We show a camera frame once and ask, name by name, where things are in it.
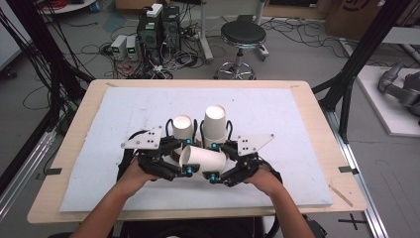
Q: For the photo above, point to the black frame post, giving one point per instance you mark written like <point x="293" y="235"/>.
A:
<point x="360" y="56"/>
<point x="39" y="43"/>

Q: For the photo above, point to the thin wooden stick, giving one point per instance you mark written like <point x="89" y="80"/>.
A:
<point x="341" y="195"/>

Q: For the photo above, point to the single white paper cup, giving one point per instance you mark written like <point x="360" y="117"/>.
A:
<point x="204" y="158"/>

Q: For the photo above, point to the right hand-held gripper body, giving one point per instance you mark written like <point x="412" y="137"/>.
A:
<point x="246" y="158"/>

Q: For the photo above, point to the grey desk leg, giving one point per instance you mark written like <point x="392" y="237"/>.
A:
<point x="262" y="49"/>
<point x="205" y="36"/>

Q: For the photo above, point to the black tape piece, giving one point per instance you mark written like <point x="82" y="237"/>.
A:
<point x="52" y="171"/>
<point x="348" y="170"/>

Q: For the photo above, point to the person's left hand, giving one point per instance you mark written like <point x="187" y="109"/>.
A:
<point x="138" y="177"/>

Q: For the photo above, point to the light wooden table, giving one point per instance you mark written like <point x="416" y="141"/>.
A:
<point x="43" y="205"/>

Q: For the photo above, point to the black round stool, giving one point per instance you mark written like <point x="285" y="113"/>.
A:
<point x="243" y="33"/>

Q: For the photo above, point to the black tape cross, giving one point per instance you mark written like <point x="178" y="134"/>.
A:
<point x="353" y="221"/>

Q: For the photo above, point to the white floor board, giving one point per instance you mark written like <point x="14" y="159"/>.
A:
<point x="383" y="112"/>

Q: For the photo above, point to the white box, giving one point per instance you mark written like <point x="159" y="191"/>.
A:
<point x="154" y="10"/>

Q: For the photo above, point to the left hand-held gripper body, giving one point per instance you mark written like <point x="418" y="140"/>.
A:
<point x="150" y="155"/>

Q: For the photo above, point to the dark brown cup holder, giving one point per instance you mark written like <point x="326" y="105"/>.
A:
<point x="198" y="140"/>

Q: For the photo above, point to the white round table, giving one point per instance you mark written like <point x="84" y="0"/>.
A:
<point x="69" y="6"/>

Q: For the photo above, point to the person's right hand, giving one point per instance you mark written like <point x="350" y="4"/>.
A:
<point x="264" y="180"/>

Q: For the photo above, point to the person's dark clothing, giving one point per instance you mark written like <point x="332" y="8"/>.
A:
<point x="185" y="229"/>

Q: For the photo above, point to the grey power supply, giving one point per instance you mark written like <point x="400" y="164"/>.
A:
<point x="119" y="48"/>
<point x="132" y="48"/>

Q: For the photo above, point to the brown cardboard box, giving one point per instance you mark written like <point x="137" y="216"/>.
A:
<point x="350" y="16"/>

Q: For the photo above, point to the black computer tower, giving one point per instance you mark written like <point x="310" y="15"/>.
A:
<point x="171" y="28"/>
<point x="150" y="36"/>

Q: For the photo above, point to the white foam mat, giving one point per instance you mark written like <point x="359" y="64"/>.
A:
<point x="280" y="109"/>

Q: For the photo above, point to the aluminium rail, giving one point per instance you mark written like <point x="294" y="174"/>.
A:
<point x="23" y="172"/>
<point x="366" y="198"/>

